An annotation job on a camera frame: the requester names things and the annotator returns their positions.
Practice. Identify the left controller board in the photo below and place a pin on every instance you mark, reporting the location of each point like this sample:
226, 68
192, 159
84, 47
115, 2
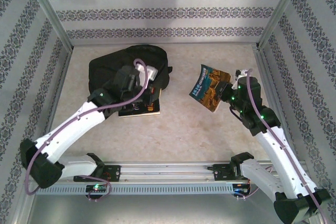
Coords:
96, 188

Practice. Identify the dark red Three Days book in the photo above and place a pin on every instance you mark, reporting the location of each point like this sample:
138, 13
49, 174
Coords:
147, 111

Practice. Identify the aluminium side rail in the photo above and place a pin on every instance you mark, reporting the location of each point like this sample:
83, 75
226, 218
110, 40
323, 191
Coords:
61, 82
267, 77

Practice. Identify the aluminium frame post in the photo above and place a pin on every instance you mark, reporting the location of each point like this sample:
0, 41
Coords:
282, 9
47, 9

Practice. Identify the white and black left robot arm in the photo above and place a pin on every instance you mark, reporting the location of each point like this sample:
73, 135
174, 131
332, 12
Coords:
76, 127

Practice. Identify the black student bag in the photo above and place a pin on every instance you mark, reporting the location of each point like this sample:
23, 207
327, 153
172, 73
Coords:
149, 53

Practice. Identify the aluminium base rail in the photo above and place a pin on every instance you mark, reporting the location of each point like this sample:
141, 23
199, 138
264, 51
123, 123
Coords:
168, 172

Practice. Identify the blue orange landscape cover book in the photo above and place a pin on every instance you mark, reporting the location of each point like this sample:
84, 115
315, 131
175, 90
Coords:
202, 87

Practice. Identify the controller board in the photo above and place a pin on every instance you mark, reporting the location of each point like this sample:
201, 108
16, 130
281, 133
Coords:
237, 190
96, 188

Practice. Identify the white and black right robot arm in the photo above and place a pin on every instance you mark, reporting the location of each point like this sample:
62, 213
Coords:
278, 150

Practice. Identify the right controller board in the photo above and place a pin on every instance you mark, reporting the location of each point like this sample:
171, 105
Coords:
237, 190

